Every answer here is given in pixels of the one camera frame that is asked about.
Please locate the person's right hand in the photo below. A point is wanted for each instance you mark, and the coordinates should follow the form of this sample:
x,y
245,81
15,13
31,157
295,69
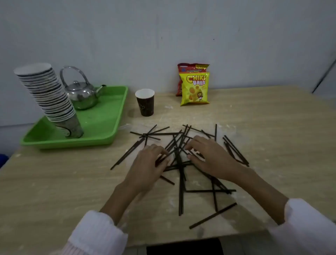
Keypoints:
x,y
215,160

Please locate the person's left hand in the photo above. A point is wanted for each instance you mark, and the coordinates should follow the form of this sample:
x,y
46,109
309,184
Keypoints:
x,y
144,170

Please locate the pile of black straws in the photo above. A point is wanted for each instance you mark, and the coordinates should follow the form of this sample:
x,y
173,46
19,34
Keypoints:
x,y
180,197

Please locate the dark brown paper cup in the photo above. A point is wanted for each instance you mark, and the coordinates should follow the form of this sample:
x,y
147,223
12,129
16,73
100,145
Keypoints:
x,y
145,105

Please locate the person's right forearm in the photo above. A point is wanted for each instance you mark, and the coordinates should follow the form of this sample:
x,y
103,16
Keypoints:
x,y
262,191

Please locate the person's left forearm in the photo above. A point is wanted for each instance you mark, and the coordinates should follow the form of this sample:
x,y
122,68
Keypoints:
x,y
115,202

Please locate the green plastic tray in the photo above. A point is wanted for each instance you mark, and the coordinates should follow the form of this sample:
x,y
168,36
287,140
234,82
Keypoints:
x,y
102,123

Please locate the yellow snack bag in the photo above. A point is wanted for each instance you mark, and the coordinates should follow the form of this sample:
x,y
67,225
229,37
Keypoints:
x,y
194,92

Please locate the light wooden table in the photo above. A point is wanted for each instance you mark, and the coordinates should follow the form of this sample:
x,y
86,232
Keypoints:
x,y
65,184

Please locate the black trousers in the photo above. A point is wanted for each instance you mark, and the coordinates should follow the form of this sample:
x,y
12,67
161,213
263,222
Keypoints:
x,y
183,248

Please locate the red snack bag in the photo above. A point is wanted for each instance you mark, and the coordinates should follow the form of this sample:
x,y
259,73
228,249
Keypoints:
x,y
191,67

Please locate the steel kettle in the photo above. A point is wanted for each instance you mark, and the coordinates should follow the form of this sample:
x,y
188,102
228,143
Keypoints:
x,y
81,97

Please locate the stack of paper cups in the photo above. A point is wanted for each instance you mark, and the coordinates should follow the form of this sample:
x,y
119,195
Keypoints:
x,y
50,97

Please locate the thin dark pole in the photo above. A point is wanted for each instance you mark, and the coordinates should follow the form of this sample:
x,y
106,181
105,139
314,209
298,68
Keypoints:
x,y
324,76

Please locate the blue object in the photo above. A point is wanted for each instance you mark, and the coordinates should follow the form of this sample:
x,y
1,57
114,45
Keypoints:
x,y
2,160

